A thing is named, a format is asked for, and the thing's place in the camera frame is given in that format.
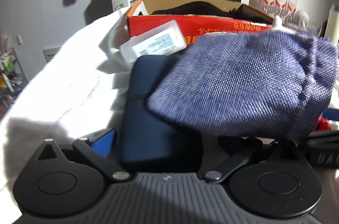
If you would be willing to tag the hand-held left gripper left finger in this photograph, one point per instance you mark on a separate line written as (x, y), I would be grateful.
(104, 144)

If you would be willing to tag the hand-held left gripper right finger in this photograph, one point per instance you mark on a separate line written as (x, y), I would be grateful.
(238, 157)

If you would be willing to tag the dark blue zip case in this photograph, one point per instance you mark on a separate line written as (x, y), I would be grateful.
(148, 134)

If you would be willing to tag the white plastic case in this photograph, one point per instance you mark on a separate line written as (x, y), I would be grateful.
(156, 42)

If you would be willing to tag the orange cardboard box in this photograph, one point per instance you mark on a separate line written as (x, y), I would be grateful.
(212, 25)

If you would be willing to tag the red crumpled wrapper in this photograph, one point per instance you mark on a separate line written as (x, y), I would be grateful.
(323, 123)

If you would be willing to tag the white fluffy blanket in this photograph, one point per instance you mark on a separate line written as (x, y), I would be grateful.
(66, 97)

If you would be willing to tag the metal storage rack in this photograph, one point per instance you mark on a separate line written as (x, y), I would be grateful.
(10, 75)

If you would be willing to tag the black cloth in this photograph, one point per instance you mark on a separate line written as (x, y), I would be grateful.
(201, 8)

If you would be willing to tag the white wall socket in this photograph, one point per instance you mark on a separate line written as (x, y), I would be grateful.
(50, 53)

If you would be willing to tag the white wall switch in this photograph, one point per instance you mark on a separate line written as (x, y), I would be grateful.
(19, 39)

